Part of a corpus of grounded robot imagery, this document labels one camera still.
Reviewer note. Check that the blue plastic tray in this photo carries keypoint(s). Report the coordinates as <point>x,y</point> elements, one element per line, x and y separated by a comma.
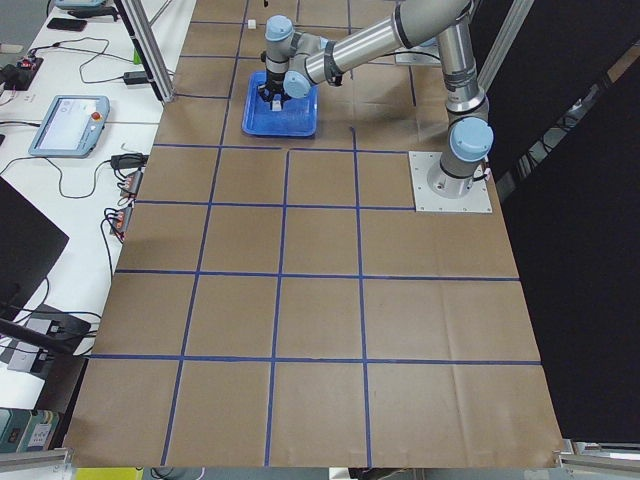
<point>296,118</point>

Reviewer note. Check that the black power adapter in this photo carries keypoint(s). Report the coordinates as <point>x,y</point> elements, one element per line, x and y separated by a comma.
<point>135,78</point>

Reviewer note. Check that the orange adapter upper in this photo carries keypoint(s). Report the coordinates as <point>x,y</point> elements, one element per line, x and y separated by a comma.
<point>130,185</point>

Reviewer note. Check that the orange adapter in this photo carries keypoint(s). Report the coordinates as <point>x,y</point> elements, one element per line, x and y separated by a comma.
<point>130,185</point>
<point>119,220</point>

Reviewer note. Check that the teach pendant with screen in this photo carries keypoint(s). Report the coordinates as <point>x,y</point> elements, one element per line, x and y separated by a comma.
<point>71,127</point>

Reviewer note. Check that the orange adapter lower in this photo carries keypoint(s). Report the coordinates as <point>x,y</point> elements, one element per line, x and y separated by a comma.
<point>119,220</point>

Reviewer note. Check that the black smartphone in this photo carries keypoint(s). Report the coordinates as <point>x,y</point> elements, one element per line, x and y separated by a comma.
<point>67,24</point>

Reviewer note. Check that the brown paper table cover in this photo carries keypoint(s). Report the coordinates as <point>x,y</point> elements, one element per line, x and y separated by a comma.
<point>280,302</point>

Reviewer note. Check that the black monitor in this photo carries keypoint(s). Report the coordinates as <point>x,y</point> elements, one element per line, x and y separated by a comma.
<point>31,244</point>

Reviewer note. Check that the aluminium frame post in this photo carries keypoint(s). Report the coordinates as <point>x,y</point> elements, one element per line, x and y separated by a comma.
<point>140,32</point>

